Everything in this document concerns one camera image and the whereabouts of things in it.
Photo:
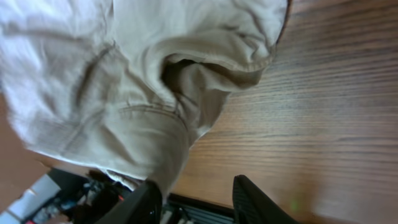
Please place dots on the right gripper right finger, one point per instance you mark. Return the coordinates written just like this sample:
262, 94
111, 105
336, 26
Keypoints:
253, 206

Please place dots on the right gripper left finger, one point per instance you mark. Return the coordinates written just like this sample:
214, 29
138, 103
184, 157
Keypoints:
142, 206

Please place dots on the beige cotton shorts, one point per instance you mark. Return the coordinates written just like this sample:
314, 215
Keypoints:
128, 86

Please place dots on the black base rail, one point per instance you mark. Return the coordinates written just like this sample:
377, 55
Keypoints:
183, 210

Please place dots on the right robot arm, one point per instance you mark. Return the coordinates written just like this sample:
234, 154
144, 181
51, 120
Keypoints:
63, 197

